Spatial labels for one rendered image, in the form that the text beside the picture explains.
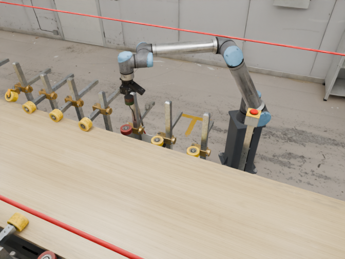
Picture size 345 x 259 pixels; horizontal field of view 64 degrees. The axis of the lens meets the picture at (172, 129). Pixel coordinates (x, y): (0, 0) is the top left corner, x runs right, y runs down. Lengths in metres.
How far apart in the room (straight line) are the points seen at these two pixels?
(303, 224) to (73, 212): 1.15
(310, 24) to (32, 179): 3.65
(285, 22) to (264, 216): 3.11
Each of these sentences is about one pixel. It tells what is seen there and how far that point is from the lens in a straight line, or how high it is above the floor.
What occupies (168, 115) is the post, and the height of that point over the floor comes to 1.06.
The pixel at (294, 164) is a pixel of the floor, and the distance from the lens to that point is 3.11.
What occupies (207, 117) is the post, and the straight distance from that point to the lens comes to 1.64.
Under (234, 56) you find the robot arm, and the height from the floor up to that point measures 1.33.
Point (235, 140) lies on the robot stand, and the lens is 2.53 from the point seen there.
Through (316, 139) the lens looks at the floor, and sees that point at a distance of 3.50.
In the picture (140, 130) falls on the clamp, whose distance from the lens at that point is 1.95.
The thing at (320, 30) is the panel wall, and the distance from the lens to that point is 4.24.
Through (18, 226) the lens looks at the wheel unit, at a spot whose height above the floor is 0.96.
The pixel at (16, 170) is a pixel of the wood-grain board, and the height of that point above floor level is 0.90.
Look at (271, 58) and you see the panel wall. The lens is 4.39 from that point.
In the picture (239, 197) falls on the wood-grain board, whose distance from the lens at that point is 1.56.
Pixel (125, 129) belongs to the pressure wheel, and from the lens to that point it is 1.91.
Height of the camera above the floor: 2.14
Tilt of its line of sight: 41 degrees down
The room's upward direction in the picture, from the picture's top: 1 degrees counter-clockwise
